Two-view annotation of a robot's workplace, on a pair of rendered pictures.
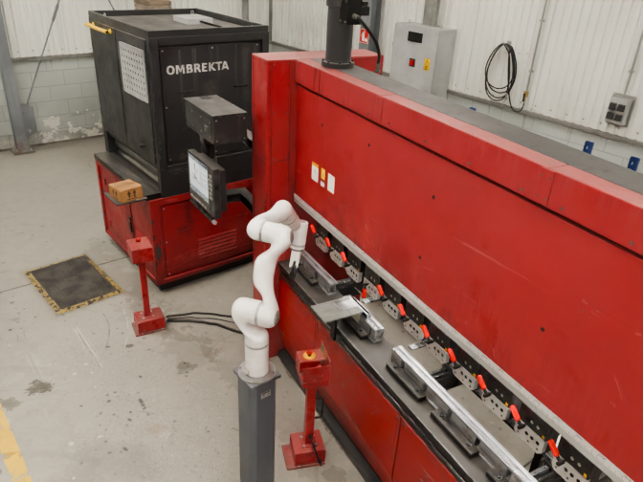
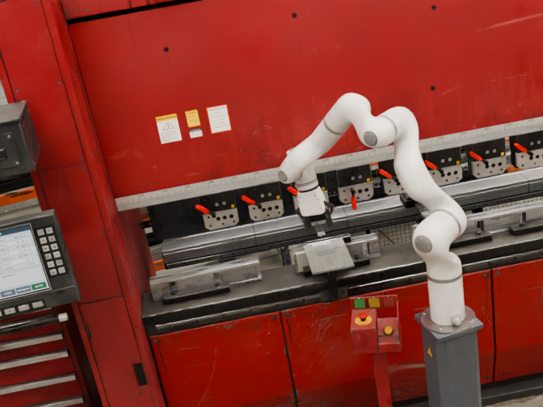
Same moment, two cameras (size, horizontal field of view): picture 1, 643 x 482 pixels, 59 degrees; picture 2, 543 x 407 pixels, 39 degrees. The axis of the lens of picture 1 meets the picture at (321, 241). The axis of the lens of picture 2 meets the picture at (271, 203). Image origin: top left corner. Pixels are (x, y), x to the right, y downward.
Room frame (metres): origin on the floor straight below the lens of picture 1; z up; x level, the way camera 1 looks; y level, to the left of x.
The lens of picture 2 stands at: (1.67, 2.57, 2.57)
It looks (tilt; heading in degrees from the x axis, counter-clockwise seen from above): 24 degrees down; 297
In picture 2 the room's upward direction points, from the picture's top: 10 degrees counter-clockwise
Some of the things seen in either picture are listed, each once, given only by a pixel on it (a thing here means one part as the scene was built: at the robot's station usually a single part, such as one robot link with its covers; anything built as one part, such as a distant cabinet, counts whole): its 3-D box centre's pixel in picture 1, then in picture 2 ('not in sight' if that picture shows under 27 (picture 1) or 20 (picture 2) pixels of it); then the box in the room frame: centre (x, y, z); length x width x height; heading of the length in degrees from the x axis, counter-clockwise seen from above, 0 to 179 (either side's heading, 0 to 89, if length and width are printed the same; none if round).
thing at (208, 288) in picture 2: (304, 273); (196, 292); (3.40, 0.10, 0.89); 0.30 x 0.05 x 0.03; 30
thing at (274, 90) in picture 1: (311, 213); (104, 235); (3.84, 0.08, 1.15); 0.85 x 0.25 x 2.30; 120
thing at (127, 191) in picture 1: (124, 189); not in sight; (4.32, 1.66, 1.04); 0.30 x 0.26 x 0.12; 40
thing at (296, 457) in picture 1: (303, 449); not in sight; (2.60, 0.04, 0.06); 0.25 x 0.20 x 0.12; 105
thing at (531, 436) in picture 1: (538, 426); not in sight; (1.71, -0.92, 1.26); 0.15 x 0.09 x 0.17; 30
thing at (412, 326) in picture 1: (419, 318); (441, 164); (2.41, -0.53, 1.26); 0.15 x 0.09 x 0.17; 30
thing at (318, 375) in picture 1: (312, 363); (375, 324); (2.61, 0.01, 0.75); 0.20 x 0.16 x 0.18; 15
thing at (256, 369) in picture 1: (256, 357); (446, 297); (2.23, 0.29, 1.09); 0.19 x 0.19 x 0.18
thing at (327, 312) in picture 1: (337, 309); (328, 255); (2.84, -0.12, 1.00); 0.26 x 0.18 x 0.01; 120
